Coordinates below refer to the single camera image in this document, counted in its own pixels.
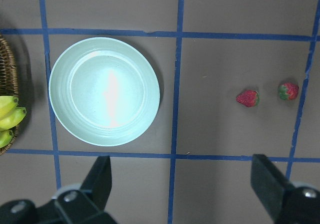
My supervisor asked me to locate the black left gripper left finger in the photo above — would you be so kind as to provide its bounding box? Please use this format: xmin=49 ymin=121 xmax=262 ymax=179
xmin=54 ymin=156 xmax=116 ymax=223

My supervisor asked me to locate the light green plate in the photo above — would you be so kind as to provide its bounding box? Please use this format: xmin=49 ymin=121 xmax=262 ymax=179
xmin=48 ymin=37 xmax=161 ymax=147

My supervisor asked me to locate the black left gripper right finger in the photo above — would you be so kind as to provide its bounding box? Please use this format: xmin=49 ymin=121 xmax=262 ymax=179
xmin=250 ymin=154 xmax=320 ymax=223

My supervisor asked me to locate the yellow banana bunch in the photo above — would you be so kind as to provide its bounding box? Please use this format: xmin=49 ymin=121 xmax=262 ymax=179
xmin=0 ymin=95 xmax=27 ymax=148

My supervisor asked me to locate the wicker fruit basket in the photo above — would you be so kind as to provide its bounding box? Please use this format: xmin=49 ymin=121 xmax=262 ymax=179
xmin=0 ymin=33 xmax=21 ymax=156

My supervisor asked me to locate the red strawberry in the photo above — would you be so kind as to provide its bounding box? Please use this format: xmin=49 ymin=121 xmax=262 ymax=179
xmin=278 ymin=82 xmax=299 ymax=100
xmin=236 ymin=90 xmax=260 ymax=108

